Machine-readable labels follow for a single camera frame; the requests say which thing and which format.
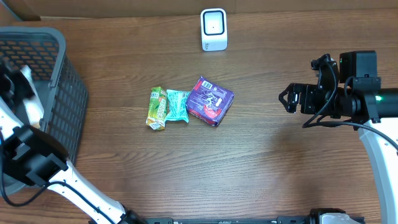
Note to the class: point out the white tube with gold cap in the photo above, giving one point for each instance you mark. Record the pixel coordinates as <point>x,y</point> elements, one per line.
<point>33,105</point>

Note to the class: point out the teal snack packet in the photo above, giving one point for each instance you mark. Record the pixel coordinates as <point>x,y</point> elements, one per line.
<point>177,105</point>

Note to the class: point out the grey plastic mesh basket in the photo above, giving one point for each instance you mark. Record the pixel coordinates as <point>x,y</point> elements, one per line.
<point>60,89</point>

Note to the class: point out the green yellow snack packet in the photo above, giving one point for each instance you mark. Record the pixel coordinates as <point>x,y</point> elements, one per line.
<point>157,109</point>

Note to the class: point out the white barcode scanner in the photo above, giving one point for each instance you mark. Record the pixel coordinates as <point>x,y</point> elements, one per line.
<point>214,30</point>

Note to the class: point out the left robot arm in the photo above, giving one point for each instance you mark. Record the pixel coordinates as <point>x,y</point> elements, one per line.
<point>35,158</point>

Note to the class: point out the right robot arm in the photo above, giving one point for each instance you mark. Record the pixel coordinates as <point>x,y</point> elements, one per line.
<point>349,93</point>

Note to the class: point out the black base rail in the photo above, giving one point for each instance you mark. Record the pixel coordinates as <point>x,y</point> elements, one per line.
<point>316,216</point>

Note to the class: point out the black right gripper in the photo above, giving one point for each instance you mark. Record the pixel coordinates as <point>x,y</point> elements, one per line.
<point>306,91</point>

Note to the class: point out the purple pad package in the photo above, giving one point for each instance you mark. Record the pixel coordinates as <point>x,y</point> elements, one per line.
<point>209,101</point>

